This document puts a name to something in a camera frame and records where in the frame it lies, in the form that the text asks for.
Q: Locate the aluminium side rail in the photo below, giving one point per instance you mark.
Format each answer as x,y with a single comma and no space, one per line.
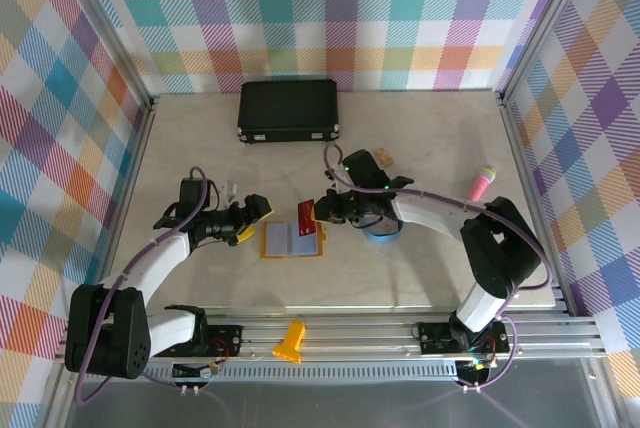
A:
522,148
140,148

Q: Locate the aluminium frame post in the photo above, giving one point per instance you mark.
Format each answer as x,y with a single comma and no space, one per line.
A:
112,30
546,23

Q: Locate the blue oval card tray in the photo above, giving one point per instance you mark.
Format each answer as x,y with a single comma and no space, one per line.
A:
382,238

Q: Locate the black hard case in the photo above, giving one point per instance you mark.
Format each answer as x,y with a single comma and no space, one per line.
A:
287,108

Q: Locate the yellow leather card holder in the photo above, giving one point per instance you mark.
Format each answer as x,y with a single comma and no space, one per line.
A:
280,248

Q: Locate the small tan block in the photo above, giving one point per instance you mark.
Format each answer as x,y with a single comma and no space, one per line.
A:
384,157

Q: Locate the small connector board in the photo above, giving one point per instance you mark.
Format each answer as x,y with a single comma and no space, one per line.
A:
195,371
475,370

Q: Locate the pink toy microphone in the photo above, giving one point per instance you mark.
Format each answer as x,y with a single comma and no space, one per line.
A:
482,183

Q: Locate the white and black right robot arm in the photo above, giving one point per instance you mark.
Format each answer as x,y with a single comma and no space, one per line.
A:
500,258

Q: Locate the red card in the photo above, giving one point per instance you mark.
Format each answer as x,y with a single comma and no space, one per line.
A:
306,218

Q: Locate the aluminium frame rail beam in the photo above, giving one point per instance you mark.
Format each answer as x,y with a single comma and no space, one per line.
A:
350,343

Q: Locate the yellow plastic scraper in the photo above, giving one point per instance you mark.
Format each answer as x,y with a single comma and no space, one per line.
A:
290,343

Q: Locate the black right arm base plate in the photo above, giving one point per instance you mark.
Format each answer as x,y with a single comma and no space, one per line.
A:
435,338

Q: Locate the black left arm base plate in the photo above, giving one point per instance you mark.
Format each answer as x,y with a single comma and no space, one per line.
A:
225,338

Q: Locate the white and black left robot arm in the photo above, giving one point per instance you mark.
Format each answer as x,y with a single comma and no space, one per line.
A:
110,328

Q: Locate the slotted metal strip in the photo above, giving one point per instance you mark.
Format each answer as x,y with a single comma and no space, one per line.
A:
350,373

